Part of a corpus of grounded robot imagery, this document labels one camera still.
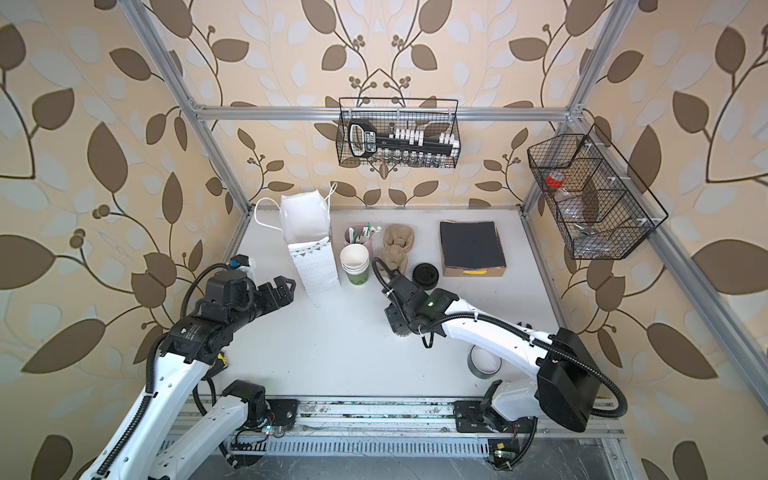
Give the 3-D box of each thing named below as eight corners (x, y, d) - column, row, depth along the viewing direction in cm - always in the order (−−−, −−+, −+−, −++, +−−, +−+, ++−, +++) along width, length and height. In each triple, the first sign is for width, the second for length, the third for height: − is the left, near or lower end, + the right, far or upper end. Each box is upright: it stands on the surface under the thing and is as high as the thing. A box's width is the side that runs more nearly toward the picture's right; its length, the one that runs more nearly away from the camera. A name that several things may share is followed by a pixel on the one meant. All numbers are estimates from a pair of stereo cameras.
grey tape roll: (462, 368, 84) (465, 363, 80) (470, 349, 87) (473, 343, 83) (492, 385, 81) (496, 380, 77) (499, 364, 84) (504, 359, 81)
